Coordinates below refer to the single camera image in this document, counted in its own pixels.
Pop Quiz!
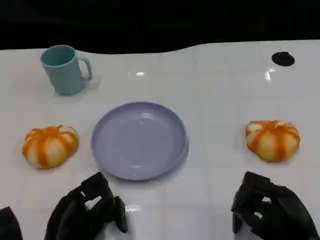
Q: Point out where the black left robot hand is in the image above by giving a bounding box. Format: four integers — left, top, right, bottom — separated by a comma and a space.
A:
44, 171, 129, 240

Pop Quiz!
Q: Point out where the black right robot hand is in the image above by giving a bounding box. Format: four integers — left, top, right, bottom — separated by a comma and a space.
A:
231, 171, 320, 240

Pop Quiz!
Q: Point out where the orange white toy bread roll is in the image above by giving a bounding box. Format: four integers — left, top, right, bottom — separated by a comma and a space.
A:
245, 120, 301, 164
21, 124, 80, 169

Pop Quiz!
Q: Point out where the lilac plate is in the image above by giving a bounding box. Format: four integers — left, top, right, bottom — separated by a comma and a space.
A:
90, 101, 189, 182

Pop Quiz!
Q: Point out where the pale green mug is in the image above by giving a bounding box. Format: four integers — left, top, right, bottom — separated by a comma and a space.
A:
40, 44, 93, 96

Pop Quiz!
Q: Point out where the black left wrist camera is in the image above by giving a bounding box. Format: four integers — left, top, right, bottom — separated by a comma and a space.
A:
0, 206, 23, 240

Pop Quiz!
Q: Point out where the black table cable grommet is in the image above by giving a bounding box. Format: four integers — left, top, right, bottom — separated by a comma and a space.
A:
271, 51, 296, 67

